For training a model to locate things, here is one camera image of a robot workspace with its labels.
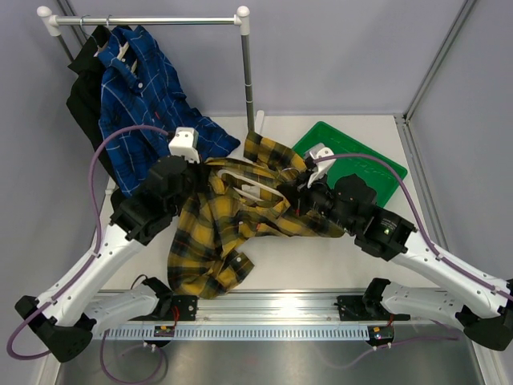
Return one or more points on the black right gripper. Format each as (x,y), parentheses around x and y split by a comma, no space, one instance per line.
(298,193)

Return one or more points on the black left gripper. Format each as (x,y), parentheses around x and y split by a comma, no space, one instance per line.
(202,171)

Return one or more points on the yellow plaid flannel shirt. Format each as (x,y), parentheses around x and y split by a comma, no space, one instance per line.
(204,259)

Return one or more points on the white plastic hanger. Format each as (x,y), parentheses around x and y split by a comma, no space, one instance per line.
(250,189)

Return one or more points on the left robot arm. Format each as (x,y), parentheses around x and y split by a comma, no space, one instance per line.
(65,317)

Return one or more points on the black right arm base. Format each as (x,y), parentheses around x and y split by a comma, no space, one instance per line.
(352,308)

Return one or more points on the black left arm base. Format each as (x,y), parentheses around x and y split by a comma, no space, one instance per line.
(182,308)

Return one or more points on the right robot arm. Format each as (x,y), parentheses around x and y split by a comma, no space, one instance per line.
(465,298)

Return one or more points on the blue plaid shirt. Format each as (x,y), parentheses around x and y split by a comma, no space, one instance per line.
(135,106)

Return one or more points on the white hanger under blue shirt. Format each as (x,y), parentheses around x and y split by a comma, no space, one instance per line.
(123,49)

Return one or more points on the hanger under black garment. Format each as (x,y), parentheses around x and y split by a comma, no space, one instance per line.
(104,32)

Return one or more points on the green plastic tray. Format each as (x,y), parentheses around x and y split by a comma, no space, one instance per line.
(374,174)

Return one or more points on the black garment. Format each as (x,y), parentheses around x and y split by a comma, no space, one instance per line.
(84,100)

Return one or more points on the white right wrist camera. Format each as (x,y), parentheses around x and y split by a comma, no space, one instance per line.
(317,167)

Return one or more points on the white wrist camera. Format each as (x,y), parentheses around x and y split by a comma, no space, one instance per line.
(317,167)
(183,144)

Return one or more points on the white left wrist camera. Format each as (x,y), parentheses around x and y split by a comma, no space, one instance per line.
(183,144)

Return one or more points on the white slotted cable duct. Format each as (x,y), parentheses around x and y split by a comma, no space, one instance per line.
(348,332)

